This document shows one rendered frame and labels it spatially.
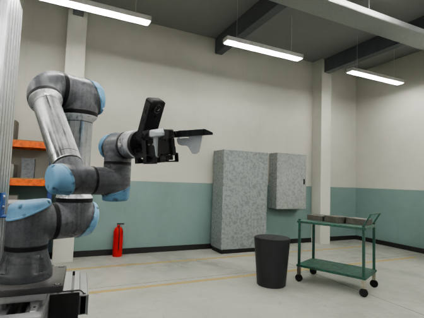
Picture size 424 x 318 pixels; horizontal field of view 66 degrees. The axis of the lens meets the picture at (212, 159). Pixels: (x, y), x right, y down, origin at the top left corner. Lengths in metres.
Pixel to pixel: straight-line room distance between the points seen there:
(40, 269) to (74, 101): 0.52
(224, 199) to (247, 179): 0.64
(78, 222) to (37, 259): 0.15
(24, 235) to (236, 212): 5.39
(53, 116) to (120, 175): 0.25
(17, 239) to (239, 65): 6.54
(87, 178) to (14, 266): 0.37
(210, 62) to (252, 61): 1.03
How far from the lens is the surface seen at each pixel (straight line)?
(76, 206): 1.14
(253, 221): 6.49
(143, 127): 0.82
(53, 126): 0.98
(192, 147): 0.80
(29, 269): 1.10
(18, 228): 1.10
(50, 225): 1.11
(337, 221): 4.72
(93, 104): 1.17
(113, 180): 0.91
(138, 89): 6.28
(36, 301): 1.10
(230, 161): 6.17
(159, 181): 6.18
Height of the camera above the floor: 1.35
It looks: 4 degrees up
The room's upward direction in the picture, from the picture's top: 2 degrees clockwise
